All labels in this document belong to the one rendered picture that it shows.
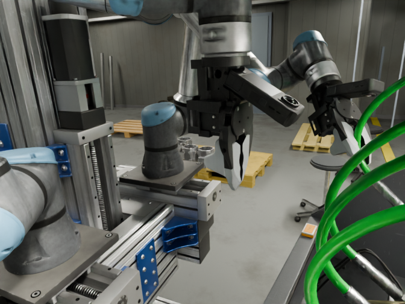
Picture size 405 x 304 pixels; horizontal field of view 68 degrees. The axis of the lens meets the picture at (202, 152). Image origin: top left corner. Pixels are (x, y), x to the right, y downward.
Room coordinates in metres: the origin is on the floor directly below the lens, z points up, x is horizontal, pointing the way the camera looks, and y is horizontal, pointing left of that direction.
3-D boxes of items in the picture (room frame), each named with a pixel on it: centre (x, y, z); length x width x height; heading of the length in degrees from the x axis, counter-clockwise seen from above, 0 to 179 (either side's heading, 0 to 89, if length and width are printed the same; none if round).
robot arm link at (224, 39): (0.46, -0.04, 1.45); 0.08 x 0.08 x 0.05
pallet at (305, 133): (4.54, -1.98, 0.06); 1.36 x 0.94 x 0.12; 153
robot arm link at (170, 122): (1.01, 0.14, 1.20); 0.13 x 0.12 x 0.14; 138
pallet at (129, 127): (5.71, 1.20, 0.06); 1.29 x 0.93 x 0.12; 64
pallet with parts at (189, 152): (3.60, -0.18, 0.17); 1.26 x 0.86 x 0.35; 64
